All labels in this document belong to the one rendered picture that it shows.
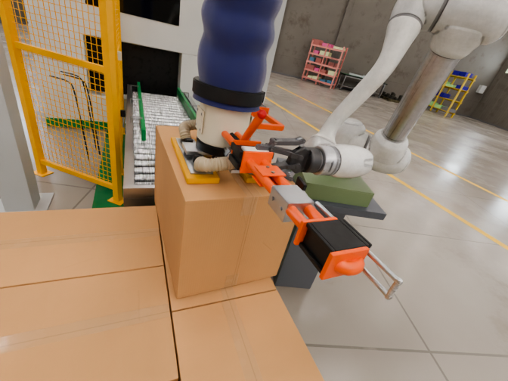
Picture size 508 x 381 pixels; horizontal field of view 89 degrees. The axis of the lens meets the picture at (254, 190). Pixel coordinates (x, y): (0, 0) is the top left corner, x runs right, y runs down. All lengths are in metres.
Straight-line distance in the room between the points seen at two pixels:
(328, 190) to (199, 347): 0.84
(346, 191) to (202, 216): 0.79
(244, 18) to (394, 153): 0.88
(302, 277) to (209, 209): 1.17
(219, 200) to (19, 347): 0.64
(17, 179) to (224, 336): 1.75
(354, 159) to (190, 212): 0.50
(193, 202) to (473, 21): 0.95
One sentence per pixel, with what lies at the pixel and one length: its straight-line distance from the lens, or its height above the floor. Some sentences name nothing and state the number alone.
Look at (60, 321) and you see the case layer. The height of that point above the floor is 0.54.
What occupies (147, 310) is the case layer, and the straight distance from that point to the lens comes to 0.97.
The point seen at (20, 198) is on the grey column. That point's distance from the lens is 2.34.
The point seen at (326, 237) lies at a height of 1.12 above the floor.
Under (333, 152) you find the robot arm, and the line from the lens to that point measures 0.79.
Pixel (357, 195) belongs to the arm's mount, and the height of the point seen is 0.81.
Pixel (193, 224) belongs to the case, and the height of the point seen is 0.87.
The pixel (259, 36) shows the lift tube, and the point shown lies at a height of 1.36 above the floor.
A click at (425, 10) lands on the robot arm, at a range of 1.08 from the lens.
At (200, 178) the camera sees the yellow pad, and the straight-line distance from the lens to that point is 0.77.
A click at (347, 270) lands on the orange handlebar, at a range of 0.41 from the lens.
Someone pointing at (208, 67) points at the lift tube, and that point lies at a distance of 0.79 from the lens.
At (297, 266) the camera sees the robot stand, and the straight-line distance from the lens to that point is 1.71.
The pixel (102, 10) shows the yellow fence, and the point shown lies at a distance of 1.96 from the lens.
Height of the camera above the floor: 1.35
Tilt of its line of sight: 30 degrees down
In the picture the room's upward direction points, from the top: 14 degrees clockwise
